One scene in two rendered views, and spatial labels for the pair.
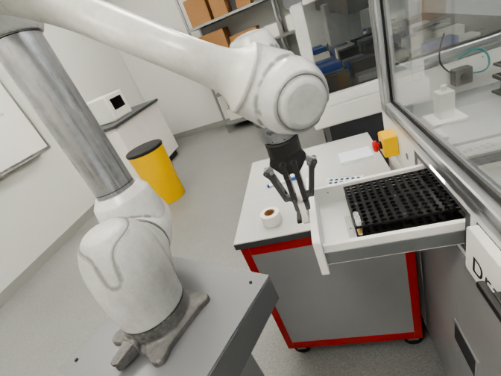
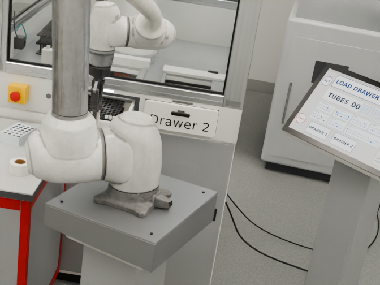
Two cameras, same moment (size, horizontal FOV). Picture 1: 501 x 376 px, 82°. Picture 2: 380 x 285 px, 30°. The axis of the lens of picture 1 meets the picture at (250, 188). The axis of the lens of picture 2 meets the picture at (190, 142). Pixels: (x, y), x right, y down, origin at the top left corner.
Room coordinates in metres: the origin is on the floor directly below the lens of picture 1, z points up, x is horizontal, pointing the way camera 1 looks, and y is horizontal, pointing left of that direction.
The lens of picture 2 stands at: (0.92, 2.20, 1.88)
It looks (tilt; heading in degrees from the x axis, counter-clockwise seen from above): 23 degrees down; 254
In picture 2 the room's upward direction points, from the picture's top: 9 degrees clockwise
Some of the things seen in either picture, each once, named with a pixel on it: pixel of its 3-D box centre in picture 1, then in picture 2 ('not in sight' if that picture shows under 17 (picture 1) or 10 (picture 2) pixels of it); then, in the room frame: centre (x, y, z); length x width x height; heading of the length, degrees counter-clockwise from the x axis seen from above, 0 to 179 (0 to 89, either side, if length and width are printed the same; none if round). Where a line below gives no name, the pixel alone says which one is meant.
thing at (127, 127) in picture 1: (128, 136); not in sight; (4.28, 1.34, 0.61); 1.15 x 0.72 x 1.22; 158
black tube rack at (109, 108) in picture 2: (396, 205); (96, 114); (0.56, -0.32, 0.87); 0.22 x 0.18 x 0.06; 72
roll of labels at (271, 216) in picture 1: (271, 216); (20, 167); (0.84, -0.03, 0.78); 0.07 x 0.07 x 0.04
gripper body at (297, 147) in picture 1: (285, 154); (98, 76); (0.59, -0.10, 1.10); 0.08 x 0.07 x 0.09; 72
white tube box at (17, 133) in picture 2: (344, 186); (18, 134); (0.84, -0.31, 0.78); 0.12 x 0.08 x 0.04; 57
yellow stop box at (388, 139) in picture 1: (387, 143); (17, 93); (0.85, -0.49, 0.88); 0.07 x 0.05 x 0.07; 162
